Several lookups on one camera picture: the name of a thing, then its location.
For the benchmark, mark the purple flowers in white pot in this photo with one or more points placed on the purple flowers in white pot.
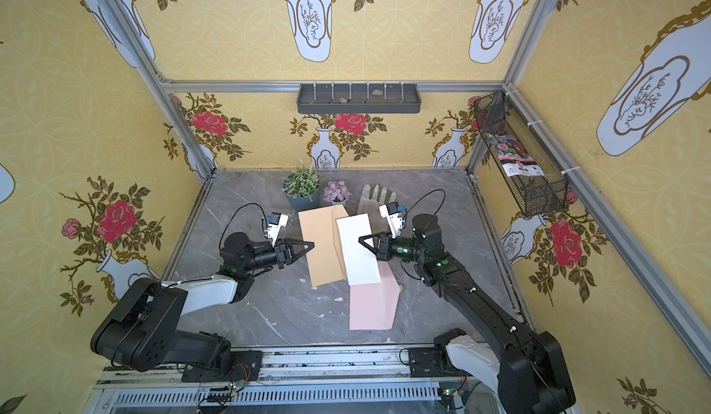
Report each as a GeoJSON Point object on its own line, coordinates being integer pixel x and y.
{"type": "Point", "coordinates": [336, 192]}

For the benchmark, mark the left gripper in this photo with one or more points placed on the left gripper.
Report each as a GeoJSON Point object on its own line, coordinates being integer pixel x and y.
{"type": "Point", "coordinates": [280, 253]}

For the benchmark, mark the black wire mesh basket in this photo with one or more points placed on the black wire mesh basket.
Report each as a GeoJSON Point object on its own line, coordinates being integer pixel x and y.
{"type": "Point", "coordinates": [534, 195]}

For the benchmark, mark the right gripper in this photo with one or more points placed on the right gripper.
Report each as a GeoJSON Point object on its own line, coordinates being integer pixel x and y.
{"type": "Point", "coordinates": [386, 246]}

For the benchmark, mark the pink envelope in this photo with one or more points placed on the pink envelope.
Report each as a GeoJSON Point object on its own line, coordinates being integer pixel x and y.
{"type": "Point", "coordinates": [373, 306]}

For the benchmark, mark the brown kraft envelope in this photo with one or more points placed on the brown kraft envelope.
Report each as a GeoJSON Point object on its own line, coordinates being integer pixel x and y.
{"type": "Point", "coordinates": [325, 261]}

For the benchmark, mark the green plant in blue pot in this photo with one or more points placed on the green plant in blue pot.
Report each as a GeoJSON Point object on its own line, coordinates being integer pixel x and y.
{"type": "Point", "coordinates": [302, 188]}

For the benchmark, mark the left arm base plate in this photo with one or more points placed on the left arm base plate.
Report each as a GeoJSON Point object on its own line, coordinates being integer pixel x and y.
{"type": "Point", "coordinates": [242, 365]}

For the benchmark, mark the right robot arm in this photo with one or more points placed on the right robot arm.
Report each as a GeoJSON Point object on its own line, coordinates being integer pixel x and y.
{"type": "Point", "coordinates": [527, 370]}

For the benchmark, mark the grey wall shelf tray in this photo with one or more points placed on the grey wall shelf tray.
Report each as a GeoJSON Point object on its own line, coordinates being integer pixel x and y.
{"type": "Point", "coordinates": [322, 98]}

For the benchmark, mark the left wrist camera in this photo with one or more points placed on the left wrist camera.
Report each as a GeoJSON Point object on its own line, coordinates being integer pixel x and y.
{"type": "Point", "coordinates": [273, 225]}

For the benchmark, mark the dirty white work glove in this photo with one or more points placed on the dirty white work glove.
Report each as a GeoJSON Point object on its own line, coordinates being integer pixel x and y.
{"type": "Point", "coordinates": [371, 199]}

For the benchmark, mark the seed packet in basket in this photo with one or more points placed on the seed packet in basket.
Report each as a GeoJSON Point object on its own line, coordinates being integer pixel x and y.
{"type": "Point", "coordinates": [513, 157]}

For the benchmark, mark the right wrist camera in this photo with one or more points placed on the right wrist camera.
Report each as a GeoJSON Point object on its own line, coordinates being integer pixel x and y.
{"type": "Point", "coordinates": [394, 215]}

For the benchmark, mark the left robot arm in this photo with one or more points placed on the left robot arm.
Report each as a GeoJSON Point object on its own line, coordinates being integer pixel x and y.
{"type": "Point", "coordinates": [141, 332]}

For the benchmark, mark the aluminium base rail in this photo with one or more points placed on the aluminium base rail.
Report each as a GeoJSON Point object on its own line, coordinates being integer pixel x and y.
{"type": "Point", "coordinates": [292, 376]}

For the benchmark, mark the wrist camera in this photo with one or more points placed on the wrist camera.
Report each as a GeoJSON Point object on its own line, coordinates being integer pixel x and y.
{"type": "Point", "coordinates": [273, 225]}
{"type": "Point", "coordinates": [394, 215]}

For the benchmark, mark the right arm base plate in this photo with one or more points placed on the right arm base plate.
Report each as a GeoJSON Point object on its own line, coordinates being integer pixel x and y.
{"type": "Point", "coordinates": [427, 362]}

